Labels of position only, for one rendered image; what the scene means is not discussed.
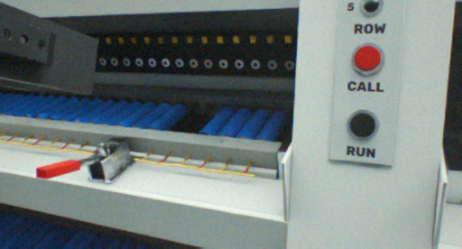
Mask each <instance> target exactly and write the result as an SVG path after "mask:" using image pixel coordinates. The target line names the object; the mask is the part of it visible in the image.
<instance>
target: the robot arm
mask: <svg viewBox="0 0 462 249"><path fill-rule="evenodd" d="M97 49H98V40H97V39H94V38H92V37H90V36H87V35H86V34H83V33H80V32H77V31H75V30H71V29H69V28H68V27H64V26H62V25H60V24H56V23H54V22H50V21H48V20H46V19H44V18H41V17H40V16H37V15H33V14H31V13H27V12H25V11H24V10H19V9H18V8H16V7H12V6H10V5H8V4H4V3H2V2H0V86H3V87H8V88H19V89H22V90H26V91H32V92H37V91H40V90H41V87H46V88H55V89H59V90H63V91H66V92H73V93H77V94H80V95H92V90H93V84H94V78H95V66H96V60H97Z"/></svg>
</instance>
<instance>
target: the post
mask: <svg viewBox="0 0 462 249"><path fill-rule="evenodd" d="M338 7H339V0H300V12H299V26H298V52H297V65H296V79H295V91H294V118H293V132H292V145H291V184H290V197H289V224H288V236H287V249H432V243H433V235H434V227H435V213H436V206H437V197H438V182H439V168H440V154H441V145H442V138H443V130H444V115H445V108H446V100H447V85H448V72H449V56H450V48H451V41H452V26H453V19H454V11H455V0H406V8H405V17H404V26H403V35H402V59H401V68H400V86H399V95H398V104H397V121H396V130H395V138H394V156H393V165H380V164H373V163H367V162H360V161H342V160H336V159H329V150H330V139H331V128H332V117H333V95H334V84H335V73H336V50H337V29H338Z"/></svg>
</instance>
